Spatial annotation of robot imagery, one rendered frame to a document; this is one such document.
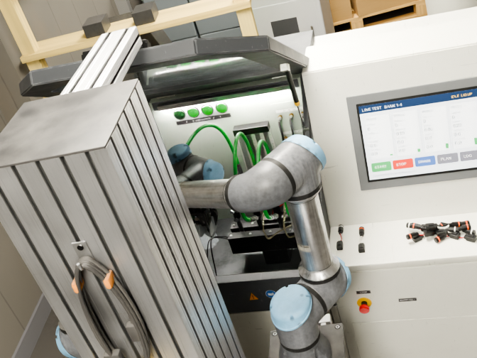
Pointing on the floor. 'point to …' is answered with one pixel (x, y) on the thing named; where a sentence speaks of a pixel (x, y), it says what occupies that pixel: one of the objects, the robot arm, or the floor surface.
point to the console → (418, 307)
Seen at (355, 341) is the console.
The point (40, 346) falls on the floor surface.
